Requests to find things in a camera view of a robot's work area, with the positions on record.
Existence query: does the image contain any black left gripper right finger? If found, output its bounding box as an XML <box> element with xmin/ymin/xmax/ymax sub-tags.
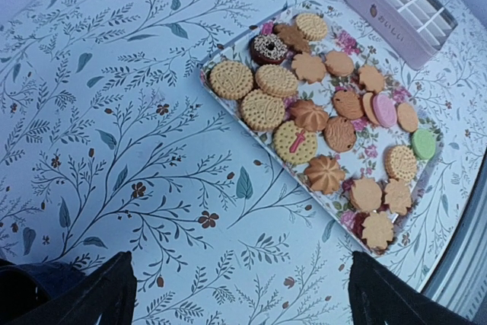
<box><xmin>348</xmin><ymin>251</ymin><xmax>474</xmax><ymax>325</ymax></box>

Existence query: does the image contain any green round cookie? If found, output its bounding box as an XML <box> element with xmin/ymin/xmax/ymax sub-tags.
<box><xmin>411</xmin><ymin>129</ymin><xmax>436</xmax><ymax>160</ymax></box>

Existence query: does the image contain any dark blue cup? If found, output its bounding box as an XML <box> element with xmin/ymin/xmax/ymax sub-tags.
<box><xmin>1</xmin><ymin>260</ymin><xmax>84</xmax><ymax>324</ymax></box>

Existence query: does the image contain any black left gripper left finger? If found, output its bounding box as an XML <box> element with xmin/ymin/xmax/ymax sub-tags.
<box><xmin>23</xmin><ymin>252</ymin><xmax>137</xmax><ymax>324</ymax></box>

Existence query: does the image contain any dotted tan sandwich cookie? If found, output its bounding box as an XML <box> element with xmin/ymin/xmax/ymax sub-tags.
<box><xmin>385</xmin><ymin>145</ymin><xmax>417</xmax><ymax>183</ymax></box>

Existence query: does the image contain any floral cookie tray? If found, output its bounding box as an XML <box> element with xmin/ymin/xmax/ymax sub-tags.
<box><xmin>200</xmin><ymin>7</ymin><xmax>443</xmax><ymax>254</ymax></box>

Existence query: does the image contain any pink divided cookie tin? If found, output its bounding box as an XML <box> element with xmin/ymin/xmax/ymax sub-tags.
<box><xmin>345</xmin><ymin>0</ymin><xmax>457</xmax><ymax>70</ymax></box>

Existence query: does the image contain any chocolate sprinkled donut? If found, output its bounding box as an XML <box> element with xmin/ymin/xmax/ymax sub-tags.
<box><xmin>250</xmin><ymin>34</ymin><xmax>288</xmax><ymax>65</ymax></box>

